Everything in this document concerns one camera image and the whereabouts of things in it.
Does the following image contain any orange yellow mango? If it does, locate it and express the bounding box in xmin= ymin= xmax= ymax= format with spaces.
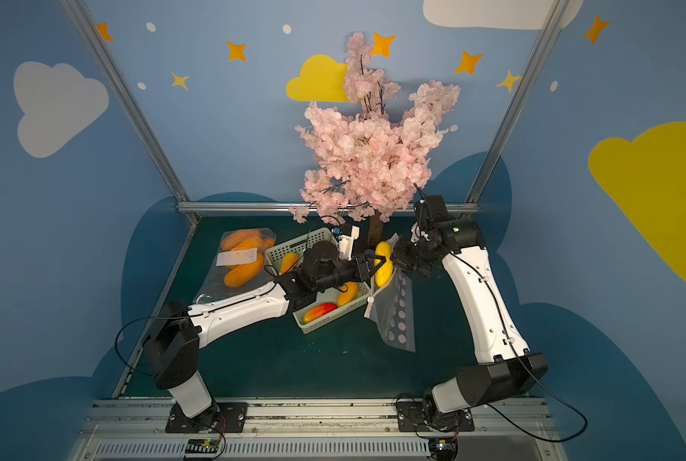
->
xmin=337 ymin=282 xmax=359 ymax=307

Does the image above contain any white perforated plastic basket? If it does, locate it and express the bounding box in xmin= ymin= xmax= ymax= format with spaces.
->
xmin=264 ymin=228 xmax=372 ymax=334

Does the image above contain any clear pink-dotted zip bag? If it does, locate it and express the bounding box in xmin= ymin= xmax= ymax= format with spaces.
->
xmin=364 ymin=234 xmax=416 ymax=353

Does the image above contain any clear blue-zip bag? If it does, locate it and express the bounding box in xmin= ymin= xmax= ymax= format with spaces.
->
xmin=193 ymin=228 xmax=277 ymax=305

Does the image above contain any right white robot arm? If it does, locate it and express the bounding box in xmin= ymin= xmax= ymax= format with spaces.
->
xmin=392 ymin=196 xmax=548 ymax=431

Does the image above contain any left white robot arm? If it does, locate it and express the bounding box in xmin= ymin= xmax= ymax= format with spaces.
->
xmin=143 ymin=241 xmax=389 ymax=433

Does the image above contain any small orange mango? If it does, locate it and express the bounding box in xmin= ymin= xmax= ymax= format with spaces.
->
xmin=279 ymin=253 xmax=300 ymax=274

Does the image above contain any red orange mango front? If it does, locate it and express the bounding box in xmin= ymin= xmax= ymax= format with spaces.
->
xmin=302 ymin=303 xmax=338 ymax=325

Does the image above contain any pink cherry blossom tree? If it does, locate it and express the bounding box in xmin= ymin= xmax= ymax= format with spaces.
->
xmin=289 ymin=32 xmax=461 ymax=242

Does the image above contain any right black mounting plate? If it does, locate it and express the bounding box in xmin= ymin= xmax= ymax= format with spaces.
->
xmin=394 ymin=397 xmax=475 ymax=434

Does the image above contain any black mounting plate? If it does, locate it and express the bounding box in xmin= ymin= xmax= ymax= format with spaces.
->
xmin=394 ymin=397 xmax=475 ymax=434
xmin=165 ymin=401 xmax=249 ymax=434

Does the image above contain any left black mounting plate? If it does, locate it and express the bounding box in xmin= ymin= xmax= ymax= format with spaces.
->
xmin=165 ymin=401 xmax=249 ymax=434

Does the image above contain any small circuit board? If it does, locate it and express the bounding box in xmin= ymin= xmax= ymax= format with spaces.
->
xmin=183 ymin=438 xmax=221 ymax=460

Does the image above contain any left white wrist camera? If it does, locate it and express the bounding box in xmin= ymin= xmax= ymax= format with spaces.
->
xmin=338 ymin=224 xmax=360 ymax=260

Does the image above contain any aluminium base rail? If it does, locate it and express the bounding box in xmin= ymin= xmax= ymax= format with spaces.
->
xmin=69 ymin=398 xmax=568 ymax=460

